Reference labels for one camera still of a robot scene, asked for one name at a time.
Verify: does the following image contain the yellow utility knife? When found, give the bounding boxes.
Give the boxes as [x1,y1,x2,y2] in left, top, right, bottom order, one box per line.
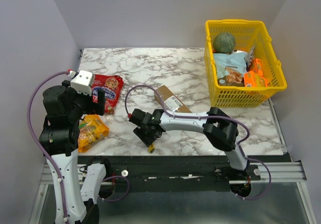
[147,144,155,154]

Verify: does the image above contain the yellow plastic basket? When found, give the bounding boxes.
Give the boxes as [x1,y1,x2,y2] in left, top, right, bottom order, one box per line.
[205,19,287,107]

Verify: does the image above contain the purple cable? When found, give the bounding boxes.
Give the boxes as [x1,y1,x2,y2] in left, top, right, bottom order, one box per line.
[124,85,272,201]
[27,70,73,224]

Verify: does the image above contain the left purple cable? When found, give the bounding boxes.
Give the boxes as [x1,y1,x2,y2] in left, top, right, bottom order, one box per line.
[27,70,73,224]

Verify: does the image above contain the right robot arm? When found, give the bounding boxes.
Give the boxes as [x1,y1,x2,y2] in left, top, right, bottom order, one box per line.
[129,107,249,180]

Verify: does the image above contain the orange gummy candy bag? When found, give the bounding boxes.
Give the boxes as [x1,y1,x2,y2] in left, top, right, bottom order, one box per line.
[78,115,109,153]

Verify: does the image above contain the orange candy box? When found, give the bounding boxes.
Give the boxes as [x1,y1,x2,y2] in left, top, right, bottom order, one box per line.
[249,58,264,76]
[244,71,268,87]

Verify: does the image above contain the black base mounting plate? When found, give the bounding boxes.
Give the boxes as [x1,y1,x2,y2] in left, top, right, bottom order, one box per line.
[103,156,261,192]

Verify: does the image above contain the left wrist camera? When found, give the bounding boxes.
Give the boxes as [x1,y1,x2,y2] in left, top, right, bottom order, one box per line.
[68,70,95,96]

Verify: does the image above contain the light blue snack bag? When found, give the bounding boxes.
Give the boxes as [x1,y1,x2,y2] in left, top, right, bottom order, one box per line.
[213,51,247,87]

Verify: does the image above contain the silver foil packet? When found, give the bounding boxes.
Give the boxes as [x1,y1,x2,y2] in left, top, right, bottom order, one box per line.
[244,46,256,65]

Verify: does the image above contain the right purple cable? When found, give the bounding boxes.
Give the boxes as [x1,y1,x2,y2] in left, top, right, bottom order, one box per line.
[124,85,272,201]

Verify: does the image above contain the red snack bag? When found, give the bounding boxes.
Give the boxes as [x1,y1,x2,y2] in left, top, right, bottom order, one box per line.
[92,74,123,115]

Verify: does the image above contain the brown cardboard express box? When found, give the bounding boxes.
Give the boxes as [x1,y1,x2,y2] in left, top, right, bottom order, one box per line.
[154,85,192,113]

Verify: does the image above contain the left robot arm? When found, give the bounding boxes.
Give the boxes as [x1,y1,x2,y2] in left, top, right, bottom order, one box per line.
[39,81,111,223]

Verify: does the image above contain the green melon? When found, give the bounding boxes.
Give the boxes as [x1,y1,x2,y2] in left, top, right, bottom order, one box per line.
[213,32,236,54]

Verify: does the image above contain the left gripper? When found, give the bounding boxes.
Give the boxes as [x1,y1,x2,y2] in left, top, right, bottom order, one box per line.
[63,79,106,121]

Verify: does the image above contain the aluminium rail frame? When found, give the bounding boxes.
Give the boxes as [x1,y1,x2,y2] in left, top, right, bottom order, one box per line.
[40,162,306,184]

